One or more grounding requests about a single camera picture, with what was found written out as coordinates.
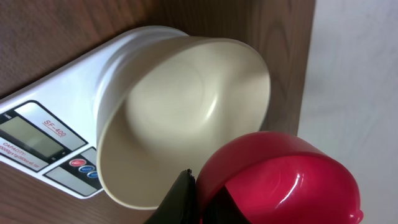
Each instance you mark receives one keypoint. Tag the white round bowl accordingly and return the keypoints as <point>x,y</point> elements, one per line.
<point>170,101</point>

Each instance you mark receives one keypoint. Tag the red measuring scoop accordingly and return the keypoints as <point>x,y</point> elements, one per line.
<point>275,177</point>

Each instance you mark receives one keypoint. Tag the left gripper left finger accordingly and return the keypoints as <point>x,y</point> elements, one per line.
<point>180,204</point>

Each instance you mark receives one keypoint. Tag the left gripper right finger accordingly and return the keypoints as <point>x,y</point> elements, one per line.
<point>223,210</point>

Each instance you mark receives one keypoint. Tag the white digital kitchen scale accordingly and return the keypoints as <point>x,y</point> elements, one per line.
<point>49,128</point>

